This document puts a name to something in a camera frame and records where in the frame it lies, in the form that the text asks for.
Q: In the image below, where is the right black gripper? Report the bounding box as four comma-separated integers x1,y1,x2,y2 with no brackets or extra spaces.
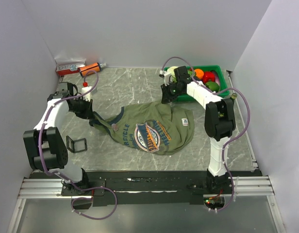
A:
161,82,183,104

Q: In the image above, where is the olive green t-shirt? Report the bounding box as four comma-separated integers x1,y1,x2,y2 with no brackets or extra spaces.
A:
89,101,195,155

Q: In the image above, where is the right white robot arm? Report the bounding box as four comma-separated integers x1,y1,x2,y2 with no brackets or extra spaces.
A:
159,66,236,194

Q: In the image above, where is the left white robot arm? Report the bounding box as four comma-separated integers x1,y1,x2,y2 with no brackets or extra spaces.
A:
23,82,93,195

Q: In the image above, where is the toy napa cabbage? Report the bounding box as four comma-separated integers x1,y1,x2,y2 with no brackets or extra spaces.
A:
167,66,178,83

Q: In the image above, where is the orange cylindrical bottle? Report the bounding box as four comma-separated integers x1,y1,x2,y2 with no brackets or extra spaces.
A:
79,63,107,77

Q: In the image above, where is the black folding stand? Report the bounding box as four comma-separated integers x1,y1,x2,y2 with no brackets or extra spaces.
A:
66,135,87,153

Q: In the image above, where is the toy orange fruit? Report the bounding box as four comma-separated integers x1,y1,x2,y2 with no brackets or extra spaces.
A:
194,69,204,81

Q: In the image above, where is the toy red bell pepper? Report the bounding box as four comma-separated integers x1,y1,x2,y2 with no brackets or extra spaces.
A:
202,71,215,84

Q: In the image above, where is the toy green bell pepper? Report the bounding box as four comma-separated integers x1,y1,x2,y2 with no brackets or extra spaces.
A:
205,81,220,92

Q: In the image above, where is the red white carton box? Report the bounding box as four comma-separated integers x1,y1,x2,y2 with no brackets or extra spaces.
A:
54,53,86,77

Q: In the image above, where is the toy purple eggplant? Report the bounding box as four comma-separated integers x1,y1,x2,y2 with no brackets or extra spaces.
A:
211,70,221,87

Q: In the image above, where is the green plastic crate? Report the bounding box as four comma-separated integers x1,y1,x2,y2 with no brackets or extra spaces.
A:
174,65,228,102

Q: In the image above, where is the small dark glass jar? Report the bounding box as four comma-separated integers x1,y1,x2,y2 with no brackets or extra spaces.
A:
229,93,238,103

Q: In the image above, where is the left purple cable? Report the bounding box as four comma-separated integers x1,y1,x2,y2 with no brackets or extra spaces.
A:
37,69,118,220

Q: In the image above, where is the purple cable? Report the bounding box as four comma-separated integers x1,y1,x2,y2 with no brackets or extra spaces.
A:
37,69,118,220
161,57,251,213

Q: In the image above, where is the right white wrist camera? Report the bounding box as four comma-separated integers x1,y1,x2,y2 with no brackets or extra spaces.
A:
159,70,173,86

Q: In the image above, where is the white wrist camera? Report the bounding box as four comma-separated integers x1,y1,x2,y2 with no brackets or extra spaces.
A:
159,70,173,86
81,82,97,102

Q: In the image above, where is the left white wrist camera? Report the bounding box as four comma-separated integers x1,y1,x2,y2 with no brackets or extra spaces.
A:
81,82,97,102

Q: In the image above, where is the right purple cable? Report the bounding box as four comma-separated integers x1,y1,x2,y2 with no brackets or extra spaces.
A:
161,57,251,213

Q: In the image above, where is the aluminium rail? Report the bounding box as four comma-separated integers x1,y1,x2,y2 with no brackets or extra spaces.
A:
17,177,275,199

